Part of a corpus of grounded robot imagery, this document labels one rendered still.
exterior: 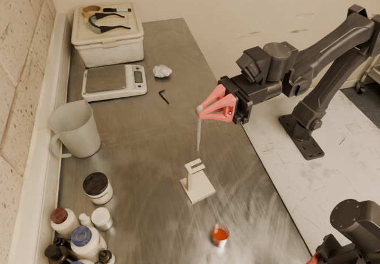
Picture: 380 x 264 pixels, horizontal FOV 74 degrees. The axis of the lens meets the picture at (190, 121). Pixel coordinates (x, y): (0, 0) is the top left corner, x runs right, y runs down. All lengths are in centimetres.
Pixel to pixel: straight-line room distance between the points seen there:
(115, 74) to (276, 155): 72
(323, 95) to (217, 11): 104
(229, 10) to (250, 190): 121
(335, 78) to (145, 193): 64
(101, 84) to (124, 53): 22
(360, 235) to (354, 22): 47
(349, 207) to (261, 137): 51
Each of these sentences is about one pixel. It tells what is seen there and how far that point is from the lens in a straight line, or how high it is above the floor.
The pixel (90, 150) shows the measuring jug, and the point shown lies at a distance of 89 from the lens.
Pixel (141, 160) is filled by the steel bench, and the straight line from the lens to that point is 86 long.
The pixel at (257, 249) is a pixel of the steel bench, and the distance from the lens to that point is 75.
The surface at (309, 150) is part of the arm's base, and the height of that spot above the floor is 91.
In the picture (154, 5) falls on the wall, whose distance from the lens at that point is 158.
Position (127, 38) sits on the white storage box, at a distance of 119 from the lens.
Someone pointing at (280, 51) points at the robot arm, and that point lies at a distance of 56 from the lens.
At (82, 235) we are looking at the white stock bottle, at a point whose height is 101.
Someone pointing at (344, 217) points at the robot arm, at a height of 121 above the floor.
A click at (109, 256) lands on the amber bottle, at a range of 70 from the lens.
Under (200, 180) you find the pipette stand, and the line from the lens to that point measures 80.
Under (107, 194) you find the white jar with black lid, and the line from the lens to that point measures 78.
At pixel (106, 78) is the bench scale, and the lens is 112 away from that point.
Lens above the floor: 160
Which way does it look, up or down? 48 degrees down
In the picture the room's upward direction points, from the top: straight up
